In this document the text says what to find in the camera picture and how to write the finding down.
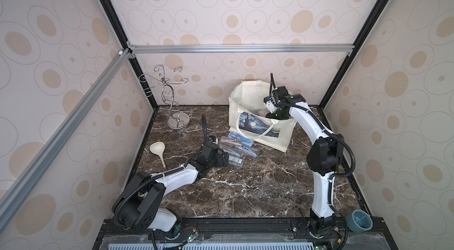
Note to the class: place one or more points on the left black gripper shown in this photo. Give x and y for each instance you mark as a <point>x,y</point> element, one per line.
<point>221,162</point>

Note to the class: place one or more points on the clear case light-blue compass short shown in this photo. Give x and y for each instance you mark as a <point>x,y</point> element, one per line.
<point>230,151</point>

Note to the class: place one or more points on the clear case pink compass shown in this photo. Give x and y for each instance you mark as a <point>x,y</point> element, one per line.
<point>230,142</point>

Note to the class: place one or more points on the clear case light-blue compass long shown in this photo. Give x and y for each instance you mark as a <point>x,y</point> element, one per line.
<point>244,150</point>

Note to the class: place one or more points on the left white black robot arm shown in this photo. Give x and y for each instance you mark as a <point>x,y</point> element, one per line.
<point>138,206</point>

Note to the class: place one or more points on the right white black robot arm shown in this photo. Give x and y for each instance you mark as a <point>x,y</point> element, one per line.
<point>330,157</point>

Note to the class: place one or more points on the cream canvas starry-night tote bag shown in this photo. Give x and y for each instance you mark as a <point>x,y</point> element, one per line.
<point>246,102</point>

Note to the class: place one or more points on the teal ceramic cup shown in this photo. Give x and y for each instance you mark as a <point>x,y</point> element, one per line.
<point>359,221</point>

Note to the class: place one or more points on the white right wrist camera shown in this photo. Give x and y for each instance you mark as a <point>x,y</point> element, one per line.
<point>270,104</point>

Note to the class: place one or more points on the chrome wire jewelry stand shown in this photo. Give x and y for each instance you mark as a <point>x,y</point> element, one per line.
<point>177,119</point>

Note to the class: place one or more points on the cream spoon grey handle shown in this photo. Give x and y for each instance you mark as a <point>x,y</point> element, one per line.
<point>158,149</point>

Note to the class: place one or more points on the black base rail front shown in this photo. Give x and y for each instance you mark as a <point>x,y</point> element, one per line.
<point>219,228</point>

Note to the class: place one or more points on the horizontal aluminium rail back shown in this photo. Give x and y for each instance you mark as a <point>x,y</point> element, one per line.
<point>236,48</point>

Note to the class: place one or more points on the aluminium rail left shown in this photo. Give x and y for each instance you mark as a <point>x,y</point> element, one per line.
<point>30,177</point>

